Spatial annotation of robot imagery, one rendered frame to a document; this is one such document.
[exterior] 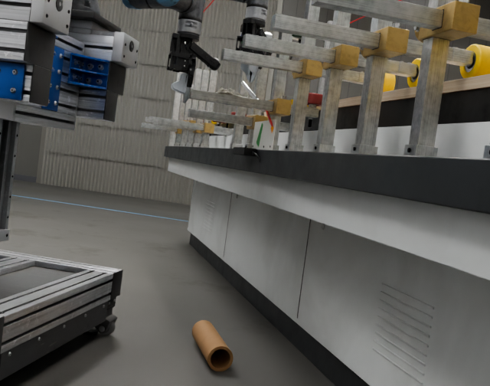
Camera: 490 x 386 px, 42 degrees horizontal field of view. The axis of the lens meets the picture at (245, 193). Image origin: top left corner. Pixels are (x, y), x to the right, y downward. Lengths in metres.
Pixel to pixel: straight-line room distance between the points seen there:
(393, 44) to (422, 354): 0.70
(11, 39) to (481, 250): 1.11
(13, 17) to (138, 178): 7.27
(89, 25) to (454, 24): 1.22
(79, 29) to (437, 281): 1.29
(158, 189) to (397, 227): 7.53
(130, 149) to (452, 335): 7.64
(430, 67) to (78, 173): 8.10
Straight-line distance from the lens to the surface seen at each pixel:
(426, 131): 1.23
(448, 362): 1.49
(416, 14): 1.19
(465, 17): 1.20
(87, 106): 2.04
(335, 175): 1.49
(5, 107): 1.74
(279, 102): 2.09
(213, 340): 2.09
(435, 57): 1.24
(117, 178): 8.90
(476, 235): 1.07
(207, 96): 2.07
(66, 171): 9.19
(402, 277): 1.67
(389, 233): 1.31
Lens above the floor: 0.65
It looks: 3 degrees down
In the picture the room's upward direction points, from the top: 7 degrees clockwise
